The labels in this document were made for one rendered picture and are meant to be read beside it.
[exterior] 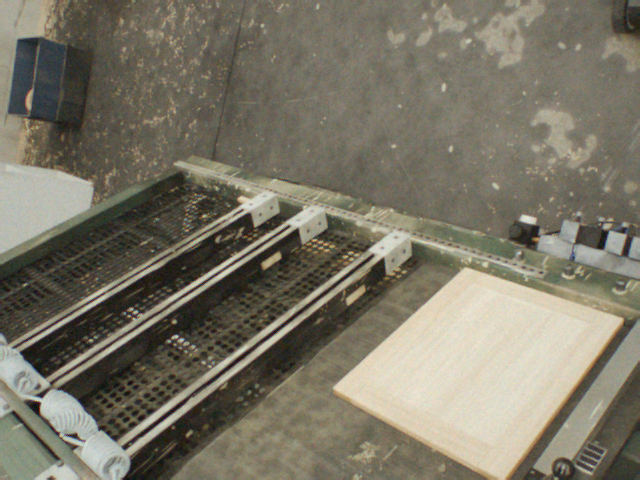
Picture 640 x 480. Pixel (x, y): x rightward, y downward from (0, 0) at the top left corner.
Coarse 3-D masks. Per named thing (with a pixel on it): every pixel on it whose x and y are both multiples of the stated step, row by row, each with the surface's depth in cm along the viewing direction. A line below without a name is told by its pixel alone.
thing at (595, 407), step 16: (624, 352) 139; (608, 368) 136; (624, 368) 135; (592, 384) 133; (608, 384) 132; (624, 384) 133; (592, 400) 129; (608, 400) 128; (576, 416) 126; (592, 416) 126; (608, 416) 130; (560, 432) 124; (576, 432) 123; (592, 432) 124; (560, 448) 121; (576, 448) 120; (544, 464) 118
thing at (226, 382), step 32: (384, 256) 181; (320, 288) 172; (352, 288) 174; (288, 320) 164; (320, 320) 167; (256, 352) 154; (288, 352) 161; (224, 384) 147; (64, 416) 122; (160, 416) 141; (192, 416) 143; (128, 448) 135; (160, 448) 138
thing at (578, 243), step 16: (528, 224) 182; (576, 224) 172; (592, 224) 185; (624, 224) 167; (496, 240) 183; (528, 240) 182; (544, 240) 180; (560, 240) 177; (576, 240) 173; (592, 240) 169; (608, 240) 166; (624, 240) 164; (560, 256) 177; (576, 256) 174; (592, 256) 171; (608, 256) 168; (624, 256) 167; (608, 272) 163; (624, 272) 166
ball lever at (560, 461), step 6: (552, 462) 106; (558, 462) 105; (564, 462) 104; (570, 462) 104; (552, 468) 105; (558, 468) 104; (564, 468) 104; (570, 468) 104; (552, 474) 107; (558, 474) 104; (564, 474) 104; (570, 474) 104
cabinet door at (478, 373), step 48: (480, 288) 170; (528, 288) 167; (432, 336) 157; (480, 336) 154; (528, 336) 152; (576, 336) 149; (336, 384) 148; (384, 384) 146; (432, 384) 144; (480, 384) 141; (528, 384) 139; (576, 384) 137; (432, 432) 132; (480, 432) 130; (528, 432) 128
